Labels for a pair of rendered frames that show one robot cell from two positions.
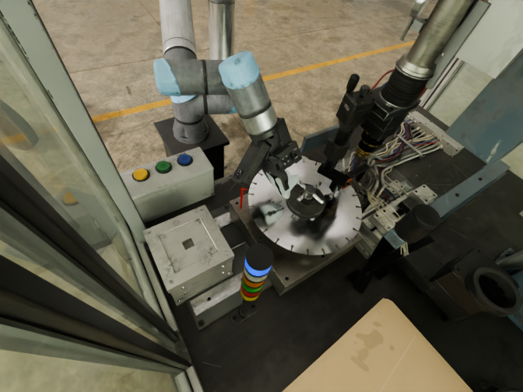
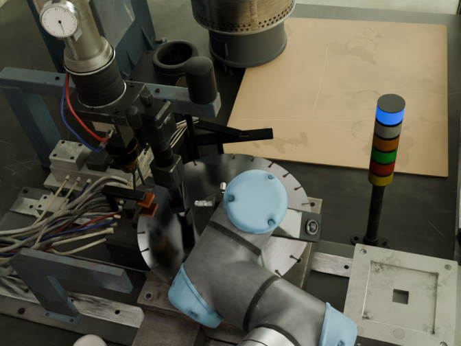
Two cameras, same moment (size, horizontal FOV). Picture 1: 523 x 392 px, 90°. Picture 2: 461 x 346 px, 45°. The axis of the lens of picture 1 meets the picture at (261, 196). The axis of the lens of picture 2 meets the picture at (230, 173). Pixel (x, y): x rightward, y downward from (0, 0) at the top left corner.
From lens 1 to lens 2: 86 cm
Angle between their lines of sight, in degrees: 63
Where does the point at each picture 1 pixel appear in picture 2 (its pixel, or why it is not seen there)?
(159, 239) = (435, 327)
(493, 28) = not seen: outside the picture
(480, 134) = (118, 18)
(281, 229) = not seen: hidden behind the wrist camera
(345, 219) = (208, 171)
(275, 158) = not seen: hidden behind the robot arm
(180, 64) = (304, 305)
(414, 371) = (268, 108)
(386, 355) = (276, 128)
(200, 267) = (404, 259)
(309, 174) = (175, 243)
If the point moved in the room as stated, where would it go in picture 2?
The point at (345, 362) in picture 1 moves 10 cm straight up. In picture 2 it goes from (315, 147) to (315, 119)
